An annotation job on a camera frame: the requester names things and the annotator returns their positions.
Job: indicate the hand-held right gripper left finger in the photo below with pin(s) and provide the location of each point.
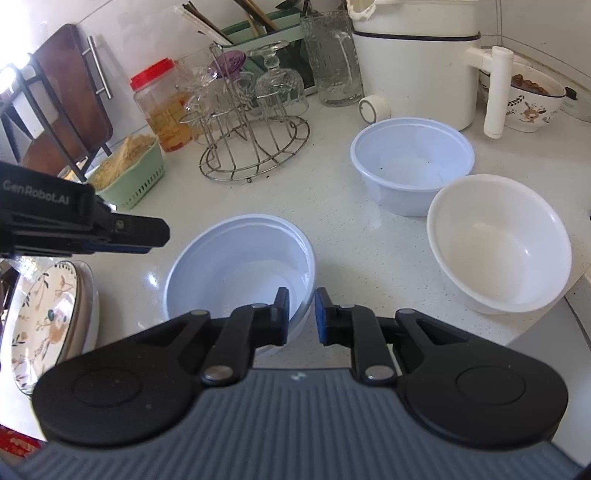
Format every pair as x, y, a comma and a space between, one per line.
280, 323

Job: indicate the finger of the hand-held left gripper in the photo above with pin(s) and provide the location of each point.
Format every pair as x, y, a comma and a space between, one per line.
141, 232
120, 251

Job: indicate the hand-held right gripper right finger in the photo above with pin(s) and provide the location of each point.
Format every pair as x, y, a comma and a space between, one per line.
323, 323

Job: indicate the white plate pink flower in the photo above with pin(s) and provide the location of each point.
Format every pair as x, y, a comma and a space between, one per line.
95, 314

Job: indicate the white plate grey leaves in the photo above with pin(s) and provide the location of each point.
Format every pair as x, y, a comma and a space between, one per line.
82, 314

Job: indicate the pale blue plastic bowl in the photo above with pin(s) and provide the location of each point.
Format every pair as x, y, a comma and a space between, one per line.
406, 161
221, 267

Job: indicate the brown flower floral plate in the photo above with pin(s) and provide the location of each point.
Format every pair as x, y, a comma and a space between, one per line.
46, 323

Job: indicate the white ceramic bowl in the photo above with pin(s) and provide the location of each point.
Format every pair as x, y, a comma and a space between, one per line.
498, 244

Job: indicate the green plastic basket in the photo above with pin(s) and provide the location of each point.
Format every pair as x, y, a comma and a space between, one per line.
138, 184

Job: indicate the pile of thin wooden sticks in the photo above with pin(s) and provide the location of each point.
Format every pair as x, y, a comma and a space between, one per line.
122, 159

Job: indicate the black dish rack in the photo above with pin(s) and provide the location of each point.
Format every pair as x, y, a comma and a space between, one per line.
46, 134

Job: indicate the brown wooden cutting board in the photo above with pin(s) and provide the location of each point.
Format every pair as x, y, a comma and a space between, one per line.
64, 92

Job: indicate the red lid glass jar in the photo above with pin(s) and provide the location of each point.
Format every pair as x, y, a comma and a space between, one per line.
159, 110

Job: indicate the clear stemmed glass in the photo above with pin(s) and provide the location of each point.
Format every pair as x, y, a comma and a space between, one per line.
196, 99
281, 87

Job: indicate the purple stemmed glass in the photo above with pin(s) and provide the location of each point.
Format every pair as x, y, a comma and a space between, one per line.
232, 62

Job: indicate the white chopstick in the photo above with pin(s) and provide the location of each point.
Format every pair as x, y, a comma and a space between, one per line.
203, 25

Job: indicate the red printed bag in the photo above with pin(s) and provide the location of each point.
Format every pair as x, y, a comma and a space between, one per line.
18, 445

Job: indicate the green cutlery drainer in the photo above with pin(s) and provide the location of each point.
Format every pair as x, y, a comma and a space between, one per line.
286, 32

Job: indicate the white electric cooker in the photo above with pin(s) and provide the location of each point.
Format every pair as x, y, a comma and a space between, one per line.
415, 69

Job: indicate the deer print ceramic bowl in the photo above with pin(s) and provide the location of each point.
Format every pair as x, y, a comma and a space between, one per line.
531, 108

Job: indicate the glass pot lid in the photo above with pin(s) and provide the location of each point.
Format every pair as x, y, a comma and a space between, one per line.
575, 99

